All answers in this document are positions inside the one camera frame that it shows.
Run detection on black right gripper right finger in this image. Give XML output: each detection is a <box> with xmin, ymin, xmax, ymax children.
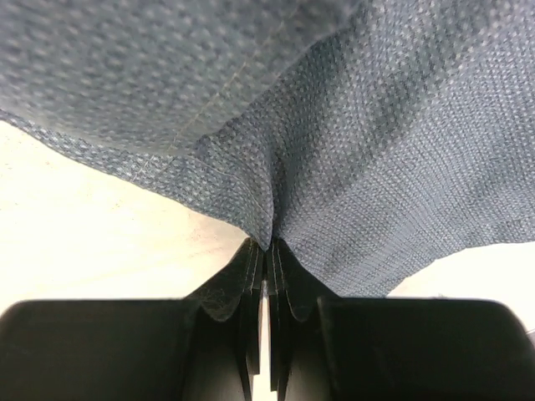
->
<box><xmin>266</xmin><ymin>240</ymin><xmax>534</xmax><ymax>400</ymax></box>

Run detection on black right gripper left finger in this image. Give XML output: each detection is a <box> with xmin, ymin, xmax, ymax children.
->
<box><xmin>1</xmin><ymin>240</ymin><xmax>263</xmax><ymax>400</ymax></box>

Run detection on blue-grey fabric pillowcase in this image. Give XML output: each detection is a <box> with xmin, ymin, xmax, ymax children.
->
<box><xmin>1</xmin><ymin>1</ymin><xmax>534</xmax><ymax>297</ymax></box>

